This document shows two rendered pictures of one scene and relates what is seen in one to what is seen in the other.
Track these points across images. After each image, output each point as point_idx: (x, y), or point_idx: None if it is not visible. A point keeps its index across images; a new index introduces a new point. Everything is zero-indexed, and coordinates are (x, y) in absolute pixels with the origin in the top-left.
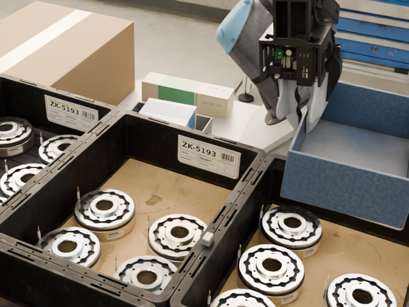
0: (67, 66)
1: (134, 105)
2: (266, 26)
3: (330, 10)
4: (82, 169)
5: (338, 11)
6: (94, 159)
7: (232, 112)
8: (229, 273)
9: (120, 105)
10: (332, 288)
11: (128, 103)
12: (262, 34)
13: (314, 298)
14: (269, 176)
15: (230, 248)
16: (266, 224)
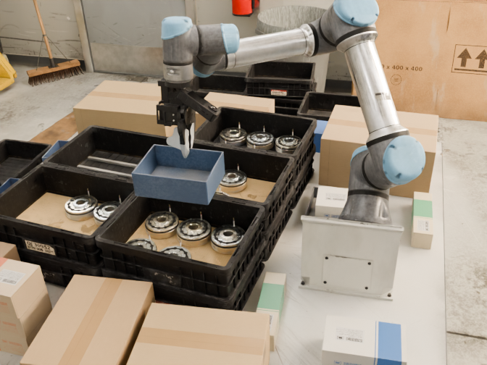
0: (350, 140)
1: (404, 203)
2: (358, 164)
3: (191, 106)
4: (248, 160)
5: (209, 115)
6: (258, 162)
7: (422, 249)
8: None
9: (399, 197)
10: (179, 247)
11: (404, 200)
12: (355, 168)
13: None
14: (255, 216)
15: (201, 211)
16: (226, 225)
